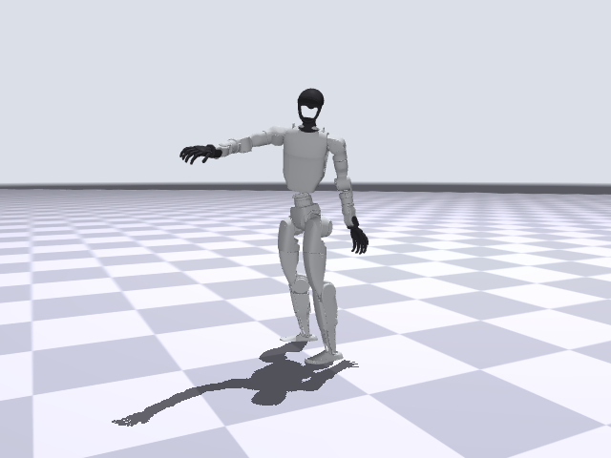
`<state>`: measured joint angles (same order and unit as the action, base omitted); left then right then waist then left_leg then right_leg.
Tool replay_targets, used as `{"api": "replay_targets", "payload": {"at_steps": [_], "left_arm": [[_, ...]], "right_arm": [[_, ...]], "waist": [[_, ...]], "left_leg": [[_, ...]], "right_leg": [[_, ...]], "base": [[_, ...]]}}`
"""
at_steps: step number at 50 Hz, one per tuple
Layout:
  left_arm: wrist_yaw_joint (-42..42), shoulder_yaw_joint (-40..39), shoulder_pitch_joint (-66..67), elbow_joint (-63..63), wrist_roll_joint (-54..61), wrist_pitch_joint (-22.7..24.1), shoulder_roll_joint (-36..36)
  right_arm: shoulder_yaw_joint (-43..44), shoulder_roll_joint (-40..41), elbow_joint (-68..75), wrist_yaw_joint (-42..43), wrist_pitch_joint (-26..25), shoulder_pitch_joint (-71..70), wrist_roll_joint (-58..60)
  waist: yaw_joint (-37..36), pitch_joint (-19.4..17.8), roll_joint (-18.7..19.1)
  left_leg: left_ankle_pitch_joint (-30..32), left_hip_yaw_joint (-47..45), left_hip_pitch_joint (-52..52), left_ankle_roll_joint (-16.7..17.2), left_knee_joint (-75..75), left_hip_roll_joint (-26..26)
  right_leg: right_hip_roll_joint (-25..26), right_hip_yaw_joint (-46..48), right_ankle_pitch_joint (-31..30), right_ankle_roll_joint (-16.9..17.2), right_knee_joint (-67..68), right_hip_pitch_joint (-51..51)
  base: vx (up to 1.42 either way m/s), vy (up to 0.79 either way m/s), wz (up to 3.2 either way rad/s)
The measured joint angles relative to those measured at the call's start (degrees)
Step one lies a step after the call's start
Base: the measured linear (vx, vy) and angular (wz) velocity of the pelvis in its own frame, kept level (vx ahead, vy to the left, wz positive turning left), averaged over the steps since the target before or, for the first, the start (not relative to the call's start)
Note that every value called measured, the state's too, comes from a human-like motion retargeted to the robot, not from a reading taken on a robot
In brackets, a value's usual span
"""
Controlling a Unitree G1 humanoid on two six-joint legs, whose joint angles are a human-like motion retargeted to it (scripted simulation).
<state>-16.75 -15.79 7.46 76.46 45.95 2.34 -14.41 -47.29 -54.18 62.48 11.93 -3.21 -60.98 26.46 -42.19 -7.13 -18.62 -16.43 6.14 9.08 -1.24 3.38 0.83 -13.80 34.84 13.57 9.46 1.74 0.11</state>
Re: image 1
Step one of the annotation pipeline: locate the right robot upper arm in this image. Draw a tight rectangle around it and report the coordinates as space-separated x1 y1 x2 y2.
240 125 288 153

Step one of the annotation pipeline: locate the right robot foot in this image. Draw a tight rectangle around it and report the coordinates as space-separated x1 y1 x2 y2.
280 332 318 342

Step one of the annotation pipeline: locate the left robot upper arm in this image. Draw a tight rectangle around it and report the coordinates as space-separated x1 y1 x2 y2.
327 135 350 191

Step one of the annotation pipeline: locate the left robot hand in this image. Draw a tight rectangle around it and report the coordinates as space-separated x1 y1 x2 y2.
347 216 369 255

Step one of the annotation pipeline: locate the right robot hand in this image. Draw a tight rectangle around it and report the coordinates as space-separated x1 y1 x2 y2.
179 144 222 165

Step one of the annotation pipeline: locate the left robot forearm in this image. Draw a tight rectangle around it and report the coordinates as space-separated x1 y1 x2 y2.
339 177 356 226

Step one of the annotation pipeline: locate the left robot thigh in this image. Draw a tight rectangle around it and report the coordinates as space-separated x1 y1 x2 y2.
303 213 334 300

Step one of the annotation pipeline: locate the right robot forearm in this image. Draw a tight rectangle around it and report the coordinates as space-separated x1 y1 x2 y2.
211 135 249 159

